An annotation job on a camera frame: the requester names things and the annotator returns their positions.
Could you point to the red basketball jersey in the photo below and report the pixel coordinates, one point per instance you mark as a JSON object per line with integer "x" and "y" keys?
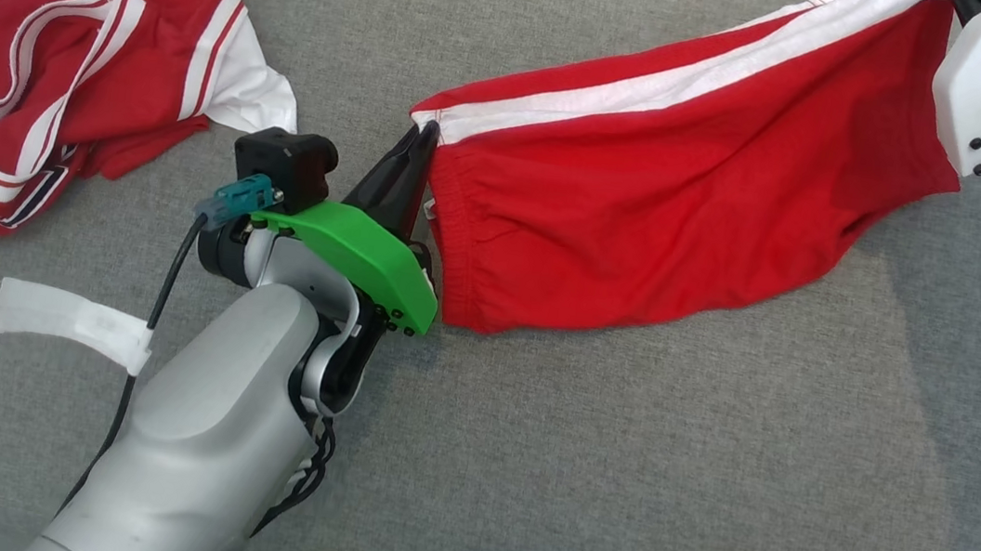
{"x": 57, "y": 72}

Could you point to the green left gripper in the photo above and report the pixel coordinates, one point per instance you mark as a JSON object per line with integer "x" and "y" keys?
{"x": 362, "y": 250}

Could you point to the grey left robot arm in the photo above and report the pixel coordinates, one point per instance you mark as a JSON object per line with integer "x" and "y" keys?
{"x": 196, "y": 464}

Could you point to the red shorts with white stripe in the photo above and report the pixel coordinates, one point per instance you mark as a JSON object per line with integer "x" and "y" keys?
{"x": 650, "y": 192}

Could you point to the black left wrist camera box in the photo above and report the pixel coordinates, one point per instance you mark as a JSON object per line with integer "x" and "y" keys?
{"x": 284, "y": 164}

